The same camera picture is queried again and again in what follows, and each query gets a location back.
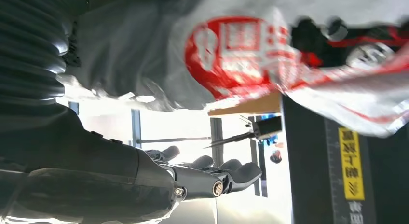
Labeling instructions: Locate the brown cardboard box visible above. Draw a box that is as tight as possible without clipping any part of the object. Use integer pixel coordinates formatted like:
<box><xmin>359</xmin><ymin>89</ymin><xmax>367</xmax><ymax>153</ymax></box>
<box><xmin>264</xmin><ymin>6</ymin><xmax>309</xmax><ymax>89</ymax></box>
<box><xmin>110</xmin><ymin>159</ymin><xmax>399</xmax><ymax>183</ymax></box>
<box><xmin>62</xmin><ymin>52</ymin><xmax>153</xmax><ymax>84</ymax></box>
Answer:
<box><xmin>207</xmin><ymin>92</ymin><xmax>282</xmax><ymax>117</ymax></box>

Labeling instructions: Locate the black inbound scanner machine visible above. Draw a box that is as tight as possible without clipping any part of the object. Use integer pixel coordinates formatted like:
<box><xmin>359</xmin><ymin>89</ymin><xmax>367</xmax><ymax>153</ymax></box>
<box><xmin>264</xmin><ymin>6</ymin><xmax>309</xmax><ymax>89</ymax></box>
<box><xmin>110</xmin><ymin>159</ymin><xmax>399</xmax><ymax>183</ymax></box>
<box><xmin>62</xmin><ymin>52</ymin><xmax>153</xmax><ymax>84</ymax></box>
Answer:
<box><xmin>280</xmin><ymin>94</ymin><xmax>409</xmax><ymax>224</ymax></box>

